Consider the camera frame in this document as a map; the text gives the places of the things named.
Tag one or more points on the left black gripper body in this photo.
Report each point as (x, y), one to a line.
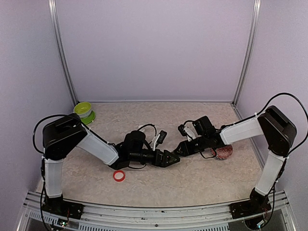
(158, 162)

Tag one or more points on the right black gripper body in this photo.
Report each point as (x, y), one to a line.
(196, 148)

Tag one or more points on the orange bottle cap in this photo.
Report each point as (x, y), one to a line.
(119, 175)

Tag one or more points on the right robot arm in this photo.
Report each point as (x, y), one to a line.
(278, 130)

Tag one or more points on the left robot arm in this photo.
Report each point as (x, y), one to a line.
(67, 132)

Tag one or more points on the red patterned bowl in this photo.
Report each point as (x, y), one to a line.
(222, 153)

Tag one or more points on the small white pill bottle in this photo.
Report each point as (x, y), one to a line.
(142, 128)

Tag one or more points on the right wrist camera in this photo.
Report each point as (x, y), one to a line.
(186, 132)

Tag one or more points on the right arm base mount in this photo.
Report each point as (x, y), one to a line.
(248, 208)

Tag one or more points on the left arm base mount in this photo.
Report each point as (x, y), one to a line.
(64, 209)

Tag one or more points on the right aluminium frame post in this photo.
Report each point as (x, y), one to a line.
(248, 51)

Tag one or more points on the aluminium frame post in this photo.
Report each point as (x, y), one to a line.
(248, 51)
(61, 52)

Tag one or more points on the left aluminium frame post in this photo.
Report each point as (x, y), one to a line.
(61, 52)

